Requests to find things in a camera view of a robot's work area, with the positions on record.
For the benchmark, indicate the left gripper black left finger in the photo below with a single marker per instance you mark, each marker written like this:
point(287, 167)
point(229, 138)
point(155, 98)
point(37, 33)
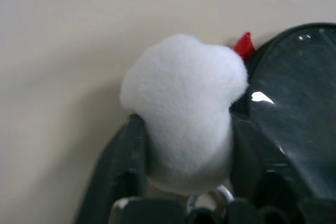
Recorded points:
point(118, 166)

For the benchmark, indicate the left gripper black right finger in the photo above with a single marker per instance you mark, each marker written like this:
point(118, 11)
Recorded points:
point(252, 166)

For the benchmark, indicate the white plush pom-pom zipper pull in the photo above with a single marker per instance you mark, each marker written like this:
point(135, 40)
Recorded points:
point(183, 108)

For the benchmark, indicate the red fabric tab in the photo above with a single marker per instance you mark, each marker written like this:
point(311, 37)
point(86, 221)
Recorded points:
point(244, 45)

